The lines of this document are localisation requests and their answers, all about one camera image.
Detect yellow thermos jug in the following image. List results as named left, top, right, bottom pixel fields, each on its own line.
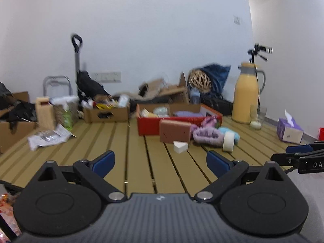
left=231, top=62, right=266, bottom=124

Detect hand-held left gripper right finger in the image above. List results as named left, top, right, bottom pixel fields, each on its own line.
left=194, top=150, right=291, bottom=204

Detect printed plastic bag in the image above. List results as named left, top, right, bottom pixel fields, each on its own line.
left=0, top=192, right=21, bottom=236

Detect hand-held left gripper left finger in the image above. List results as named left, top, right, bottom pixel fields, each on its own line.
left=24, top=150, right=127, bottom=203

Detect small brown cardboard box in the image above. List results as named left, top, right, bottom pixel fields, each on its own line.
left=83, top=102, right=130, bottom=123

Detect clear plastic container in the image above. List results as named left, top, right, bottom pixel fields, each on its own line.
left=51, top=96, right=79, bottom=127

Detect crumpled papers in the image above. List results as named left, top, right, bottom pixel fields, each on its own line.
left=27, top=124, right=77, bottom=151

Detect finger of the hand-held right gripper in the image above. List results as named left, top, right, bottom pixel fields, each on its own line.
left=270, top=149, right=324, bottom=168
left=286, top=143, right=324, bottom=155

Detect dark blue cloth bag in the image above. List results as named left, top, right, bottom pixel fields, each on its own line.
left=199, top=64, right=231, bottom=100

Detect metal folding stool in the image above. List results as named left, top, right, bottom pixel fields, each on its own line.
left=43, top=75, right=72, bottom=98

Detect brown sponge block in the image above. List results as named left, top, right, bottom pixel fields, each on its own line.
left=159, top=120, right=191, bottom=143

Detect purple tissue box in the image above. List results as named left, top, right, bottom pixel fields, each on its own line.
left=276, top=110, right=304, bottom=143

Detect white tape roll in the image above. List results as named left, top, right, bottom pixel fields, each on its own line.
left=223, top=131, right=236, bottom=153

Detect black case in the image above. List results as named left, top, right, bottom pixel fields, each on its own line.
left=200, top=97, right=233, bottom=116

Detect red cardboard box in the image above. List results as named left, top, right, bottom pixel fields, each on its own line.
left=136, top=103, right=223, bottom=136

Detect black clothing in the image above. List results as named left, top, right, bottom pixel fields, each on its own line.
left=0, top=99, right=38, bottom=130

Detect green bottle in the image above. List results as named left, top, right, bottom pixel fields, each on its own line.
left=62, top=104, right=74, bottom=131

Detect clear glass cup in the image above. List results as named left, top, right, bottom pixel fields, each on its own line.
left=250, top=104, right=268, bottom=130

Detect pink plush toy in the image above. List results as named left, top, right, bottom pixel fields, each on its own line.
left=201, top=116, right=222, bottom=130

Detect light blue soft toy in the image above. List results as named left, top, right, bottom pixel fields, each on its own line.
left=218, top=127, right=240, bottom=144

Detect medium brown cardboard box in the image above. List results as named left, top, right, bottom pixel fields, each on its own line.
left=0, top=91, right=39, bottom=154

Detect blue water bottle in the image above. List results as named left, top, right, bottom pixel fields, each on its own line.
left=189, top=88, right=201, bottom=105

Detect white wedge sponge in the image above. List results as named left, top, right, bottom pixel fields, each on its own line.
left=173, top=141, right=189, bottom=154

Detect black folding trolley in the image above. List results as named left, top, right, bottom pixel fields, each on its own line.
left=71, top=34, right=112, bottom=102

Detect torn brown cardboard box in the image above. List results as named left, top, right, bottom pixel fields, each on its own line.
left=114, top=72, right=190, bottom=104

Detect white wall socket strip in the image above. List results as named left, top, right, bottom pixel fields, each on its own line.
left=88, top=71, right=121, bottom=83

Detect wicker ball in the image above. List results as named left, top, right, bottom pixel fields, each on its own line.
left=188, top=69, right=212, bottom=93

